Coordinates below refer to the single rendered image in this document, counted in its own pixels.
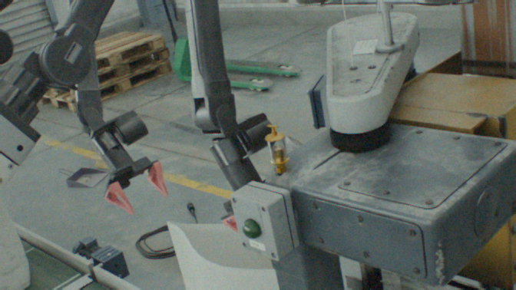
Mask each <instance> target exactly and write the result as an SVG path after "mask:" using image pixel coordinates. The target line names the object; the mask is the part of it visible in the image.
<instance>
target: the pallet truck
mask: <svg viewBox="0 0 516 290"><path fill-rule="evenodd" d="M162 2H163V5H164V9H165V12H166V15H167V20H168V22H169V26H170V31H171V34H172V39H173V41H174V44H175V45H173V50H174V68H173V69H174V71H175V73H176V75H178V77H179V78H180V79H181V80H184V81H191V79H192V67H191V58H190V45H189V38H188V36H183V37H182V38H178V36H177V33H176V31H175V28H174V24H173V22H172V21H171V19H170V13H169V11H168V8H167V3H166V1H165V0H162ZM225 62H226V66H227V70H236V71H252V72H263V73H271V74H278V75H279V76H283V75H285V76H287V77H289V76H291V75H297V72H299V71H302V68H300V67H298V66H296V65H293V64H282V63H273V62H260V61H240V60H229V59H225ZM302 72H303V71H302ZM228 75H229V77H230V86H231V87H243V88H249V89H250V90H252V91H253V90H255V89H256V90H257V91H262V90H266V89H269V86H271V85H273V86H274V83H273V81H271V80H270V79H267V78H264V77H254V76H246V75H238V74H228Z"/></svg>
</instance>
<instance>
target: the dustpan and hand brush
mask: <svg viewBox="0 0 516 290"><path fill-rule="evenodd" d="M83 157H86V158H91V159H95V160H96V164H95V168H101V169H106V170H109V169H108V167H107V166H106V163H105V162H104V161H103V160H102V159H101V157H100V156H92V155H88V154H84V155H83ZM60 170H65V171H67V172H69V173H73V174H72V175H70V174H67V173H63V172H61V171H60ZM58 172H59V173H63V174H65V175H67V176H70V177H68V178H67V179H66V183H67V185H68V187H91V188H92V187H96V185H98V184H99V183H100V182H101V181H102V180H103V179H104V178H105V177H106V176H108V175H109V174H110V173H107V172H104V171H101V170H96V169H93V168H80V170H79V171H77V172H76V173H74V172H71V171H69V170H66V169H58Z"/></svg>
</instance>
